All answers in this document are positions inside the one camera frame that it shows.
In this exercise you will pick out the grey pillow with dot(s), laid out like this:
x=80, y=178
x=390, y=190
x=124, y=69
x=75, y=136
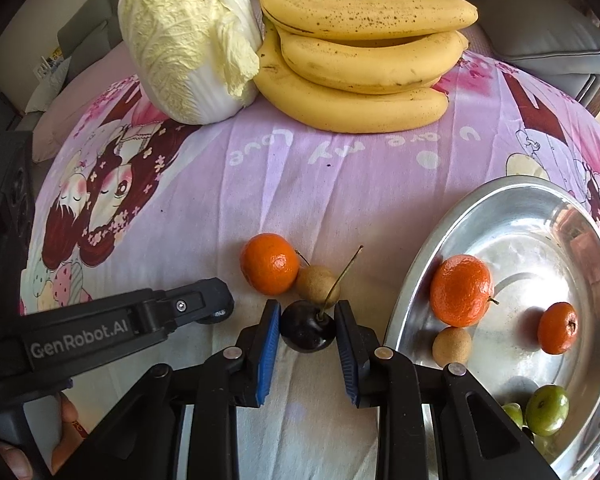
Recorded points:
x=545, y=30

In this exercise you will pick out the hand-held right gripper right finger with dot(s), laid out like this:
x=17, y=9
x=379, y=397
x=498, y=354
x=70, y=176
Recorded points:
x=347, y=355

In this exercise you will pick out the large orange tangerine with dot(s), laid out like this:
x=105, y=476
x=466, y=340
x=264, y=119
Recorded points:
x=461, y=291

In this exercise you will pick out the dark cherry with stem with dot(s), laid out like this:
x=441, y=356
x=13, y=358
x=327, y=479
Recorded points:
x=305, y=331

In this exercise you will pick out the printed blanket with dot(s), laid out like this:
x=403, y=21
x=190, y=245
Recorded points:
x=230, y=180

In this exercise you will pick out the napa cabbage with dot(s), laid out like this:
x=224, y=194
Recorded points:
x=180, y=40

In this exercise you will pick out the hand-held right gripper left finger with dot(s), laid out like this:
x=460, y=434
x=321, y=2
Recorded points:
x=267, y=355

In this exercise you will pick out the brown longan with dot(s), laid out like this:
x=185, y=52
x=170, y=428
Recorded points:
x=315, y=285
x=452, y=347

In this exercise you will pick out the steel plate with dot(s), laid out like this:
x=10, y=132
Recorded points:
x=520, y=250

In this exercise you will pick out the small orange tangerine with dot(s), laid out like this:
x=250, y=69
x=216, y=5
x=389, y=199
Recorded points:
x=557, y=328

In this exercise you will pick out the person's left hand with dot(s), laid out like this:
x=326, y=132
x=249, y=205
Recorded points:
x=72, y=427

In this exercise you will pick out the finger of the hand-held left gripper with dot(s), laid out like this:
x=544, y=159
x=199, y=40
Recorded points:
x=190, y=302

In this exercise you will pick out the grey sofa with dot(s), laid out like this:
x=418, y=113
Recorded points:
x=85, y=15

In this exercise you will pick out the spotted yellow banana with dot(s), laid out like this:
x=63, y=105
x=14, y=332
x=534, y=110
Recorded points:
x=370, y=15

